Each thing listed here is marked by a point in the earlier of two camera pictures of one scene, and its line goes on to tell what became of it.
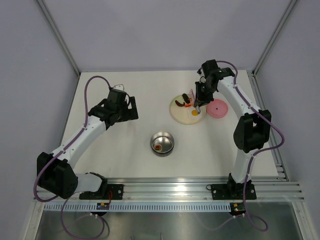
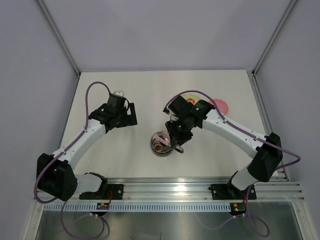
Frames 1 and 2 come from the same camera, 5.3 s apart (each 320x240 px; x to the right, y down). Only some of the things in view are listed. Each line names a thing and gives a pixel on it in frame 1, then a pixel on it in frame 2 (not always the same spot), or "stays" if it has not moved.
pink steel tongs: (192, 96) → (164, 137)
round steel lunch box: (162, 143) stays
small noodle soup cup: (158, 147) stays
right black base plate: (232, 191) stays
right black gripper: (200, 99) → (176, 138)
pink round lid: (217, 108) stays
